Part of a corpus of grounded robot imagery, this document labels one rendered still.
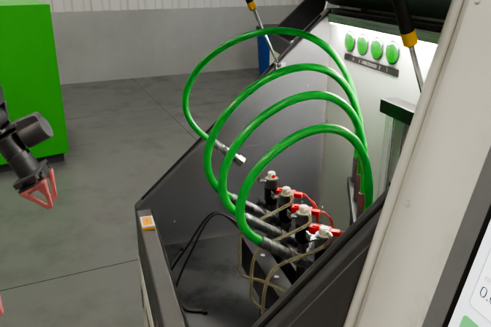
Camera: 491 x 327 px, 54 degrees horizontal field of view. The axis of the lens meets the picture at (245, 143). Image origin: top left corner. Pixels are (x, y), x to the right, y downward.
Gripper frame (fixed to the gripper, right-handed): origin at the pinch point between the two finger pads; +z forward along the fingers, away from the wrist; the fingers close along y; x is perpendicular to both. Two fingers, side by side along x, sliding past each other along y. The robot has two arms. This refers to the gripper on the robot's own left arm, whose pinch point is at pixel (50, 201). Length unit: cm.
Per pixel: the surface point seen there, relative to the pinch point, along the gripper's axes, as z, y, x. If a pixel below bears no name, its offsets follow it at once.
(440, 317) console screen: 10, -75, -63
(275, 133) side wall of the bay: 14, 8, -59
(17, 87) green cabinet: -13, 273, 95
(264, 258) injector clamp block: 23, -31, -44
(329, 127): -6, -50, -64
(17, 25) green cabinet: -52, 275, 69
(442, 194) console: 0, -69, -70
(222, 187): -2, -44, -45
